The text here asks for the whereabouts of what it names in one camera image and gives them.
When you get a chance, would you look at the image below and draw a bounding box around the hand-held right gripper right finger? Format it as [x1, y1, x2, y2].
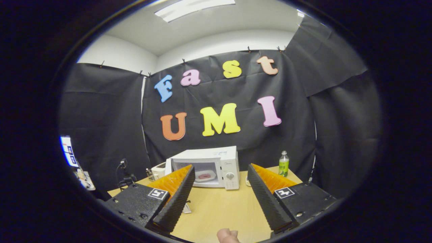
[247, 163, 338, 234]

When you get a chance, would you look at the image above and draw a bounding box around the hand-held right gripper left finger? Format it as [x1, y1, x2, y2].
[101, 164, 196, 233]

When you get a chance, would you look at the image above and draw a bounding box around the white square plate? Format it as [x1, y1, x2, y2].
[195, 170, 217, 183]

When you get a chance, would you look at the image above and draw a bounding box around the white microwave oven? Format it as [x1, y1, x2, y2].
[165, 146, 240, 190]

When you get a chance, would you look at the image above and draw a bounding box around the white toaster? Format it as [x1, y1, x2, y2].
[146, 162, 166, 182]

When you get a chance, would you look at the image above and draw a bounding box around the green label drink bottle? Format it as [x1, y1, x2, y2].
[278, 151, 290, 178]

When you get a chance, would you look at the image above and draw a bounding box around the white and blue sign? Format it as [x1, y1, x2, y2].
[60, 136, 80, 167]

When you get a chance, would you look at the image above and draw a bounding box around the row of cloth clips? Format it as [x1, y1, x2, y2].
[100, 22, 301, 77]

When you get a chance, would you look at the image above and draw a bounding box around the long ceiling light panel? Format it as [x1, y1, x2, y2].
[155, 0, 236, 23]

